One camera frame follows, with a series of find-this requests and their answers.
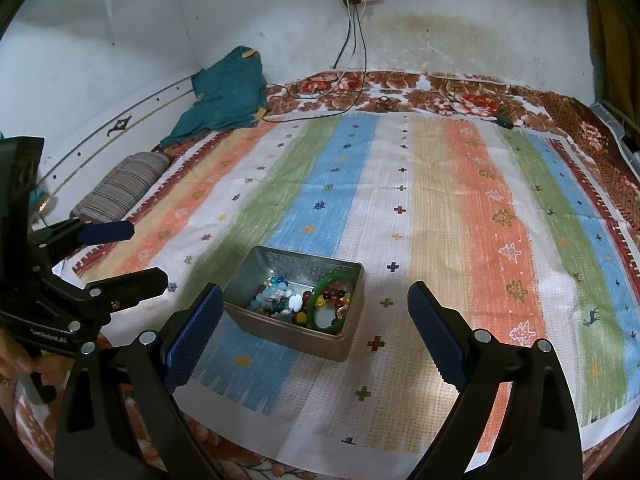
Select striped pastel blanket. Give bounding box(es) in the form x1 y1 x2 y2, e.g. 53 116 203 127
55 112 640 471

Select black cable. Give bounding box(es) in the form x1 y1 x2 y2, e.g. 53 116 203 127
332 2 353 71
262 2 372 124

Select light blue bead bracelet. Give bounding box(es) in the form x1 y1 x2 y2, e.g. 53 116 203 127
244 280 302 317

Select multicolour glass bead bracelet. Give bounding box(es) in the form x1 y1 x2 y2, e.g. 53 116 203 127
252 274 290 301

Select teal cloth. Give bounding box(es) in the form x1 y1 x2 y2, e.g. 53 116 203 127
160 46 271 149

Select yellow curtain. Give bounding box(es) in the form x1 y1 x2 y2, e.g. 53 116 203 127
586 0 640 107

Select metal tin box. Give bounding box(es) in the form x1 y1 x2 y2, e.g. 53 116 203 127
222 246 364 362

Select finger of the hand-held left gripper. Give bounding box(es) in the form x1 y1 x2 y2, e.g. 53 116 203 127
27 219 136 262
50 267 169 328

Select person's left hand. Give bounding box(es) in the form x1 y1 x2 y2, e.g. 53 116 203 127
0 332 55 387

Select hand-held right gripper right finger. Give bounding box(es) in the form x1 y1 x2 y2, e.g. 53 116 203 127
405 281 586 480

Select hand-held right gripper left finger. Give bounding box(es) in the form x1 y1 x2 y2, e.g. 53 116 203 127
52 282 226 480

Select striped bolster pillow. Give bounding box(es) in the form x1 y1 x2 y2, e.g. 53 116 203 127
69 151 172 224

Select yellow and dark bead bracelet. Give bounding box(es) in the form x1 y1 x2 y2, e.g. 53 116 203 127
292 285 352 330

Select green jade bangle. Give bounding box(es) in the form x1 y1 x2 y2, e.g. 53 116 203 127
307 274 357 334

